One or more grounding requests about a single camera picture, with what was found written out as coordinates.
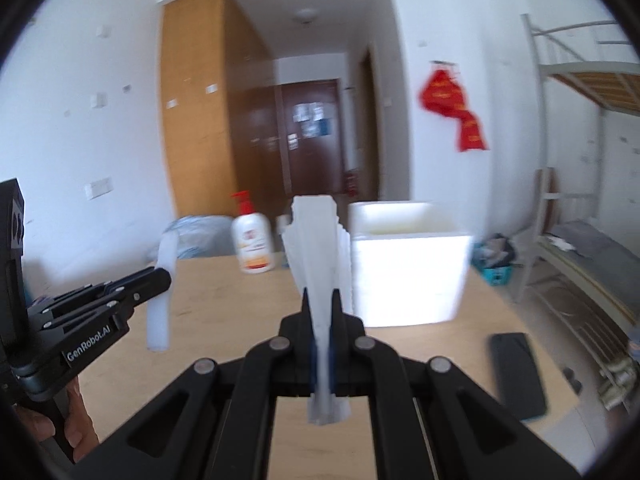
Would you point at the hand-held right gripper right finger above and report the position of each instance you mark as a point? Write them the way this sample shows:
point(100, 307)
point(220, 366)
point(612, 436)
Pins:
point(350, 360)

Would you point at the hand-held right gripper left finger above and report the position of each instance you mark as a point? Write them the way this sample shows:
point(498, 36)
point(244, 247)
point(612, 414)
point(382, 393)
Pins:
point(295, 360)

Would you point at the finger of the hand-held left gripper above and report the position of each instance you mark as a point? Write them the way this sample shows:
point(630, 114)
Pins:
point(140, 281)
point(115, 307)

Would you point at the white foam box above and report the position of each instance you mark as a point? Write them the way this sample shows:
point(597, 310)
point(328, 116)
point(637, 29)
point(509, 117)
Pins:
point(410, 270)

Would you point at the white paper packet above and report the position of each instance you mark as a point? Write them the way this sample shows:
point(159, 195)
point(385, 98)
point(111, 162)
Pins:
point(312, 240)

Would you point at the person's left hand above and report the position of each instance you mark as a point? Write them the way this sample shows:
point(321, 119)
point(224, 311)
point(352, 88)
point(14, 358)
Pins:
point(80, 420)

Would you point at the light blue bedding bundle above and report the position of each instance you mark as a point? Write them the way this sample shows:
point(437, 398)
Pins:
point(200, 237)

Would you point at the white lotion pump bottle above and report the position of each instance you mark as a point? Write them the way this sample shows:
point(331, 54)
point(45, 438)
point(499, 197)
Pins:
point(255, 245)

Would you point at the blue spray bottle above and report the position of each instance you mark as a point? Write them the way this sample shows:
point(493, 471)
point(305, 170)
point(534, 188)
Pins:
point(283, 221)

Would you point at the black phone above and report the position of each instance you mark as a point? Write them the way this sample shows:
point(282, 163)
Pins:
point(517, 375)

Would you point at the teal laundry basket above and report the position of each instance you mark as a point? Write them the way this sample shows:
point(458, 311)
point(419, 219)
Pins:
point(495, 274)

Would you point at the red fire extinguisher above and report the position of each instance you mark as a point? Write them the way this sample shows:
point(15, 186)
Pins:
point(351, 182)

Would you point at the wooden wardrobe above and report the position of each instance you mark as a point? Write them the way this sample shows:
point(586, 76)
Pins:
point(200, 110)

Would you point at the dark brown entrance door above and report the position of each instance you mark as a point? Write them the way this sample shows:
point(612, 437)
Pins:
point(315, 160)

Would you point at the brown side door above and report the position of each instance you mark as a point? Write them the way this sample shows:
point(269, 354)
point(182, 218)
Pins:
point(369, 135)

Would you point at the blue paper notice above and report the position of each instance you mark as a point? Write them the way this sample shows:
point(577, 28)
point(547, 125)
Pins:
point(324, 127)

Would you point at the white paper notice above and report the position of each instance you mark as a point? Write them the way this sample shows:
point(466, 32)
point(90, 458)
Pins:
point(307, 111)

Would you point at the white crumpled cloth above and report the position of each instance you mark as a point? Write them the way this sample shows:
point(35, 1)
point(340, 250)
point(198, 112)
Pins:
point(560, 243)

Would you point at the red cloth bag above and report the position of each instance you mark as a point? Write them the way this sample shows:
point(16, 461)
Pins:
point(442, 92)
point(471, 132)

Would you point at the beige sandal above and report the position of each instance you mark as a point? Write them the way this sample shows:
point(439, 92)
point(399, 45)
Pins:
point(615, 382)

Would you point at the brown wooden board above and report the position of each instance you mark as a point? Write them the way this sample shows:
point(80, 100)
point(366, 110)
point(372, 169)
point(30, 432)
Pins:
point(550, 180)

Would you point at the grey blanket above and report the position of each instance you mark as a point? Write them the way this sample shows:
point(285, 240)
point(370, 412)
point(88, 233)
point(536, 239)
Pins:
point(590, 237)

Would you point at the ceiling lamp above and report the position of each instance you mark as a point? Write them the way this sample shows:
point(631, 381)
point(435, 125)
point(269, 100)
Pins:
point(306, 16)

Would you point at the grey metal bunk bed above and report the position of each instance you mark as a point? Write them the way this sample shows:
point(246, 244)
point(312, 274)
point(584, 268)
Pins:
point(590, 80)

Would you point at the double wall switch plate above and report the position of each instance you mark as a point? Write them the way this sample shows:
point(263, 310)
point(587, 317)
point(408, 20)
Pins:
point(97, 187)

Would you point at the white wall switch plate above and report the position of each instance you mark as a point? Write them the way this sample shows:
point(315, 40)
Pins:
point(103, 31)
point(100, 99)

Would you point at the metal wall hook rack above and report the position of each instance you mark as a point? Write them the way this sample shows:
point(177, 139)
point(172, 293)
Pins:
point(444, 63)

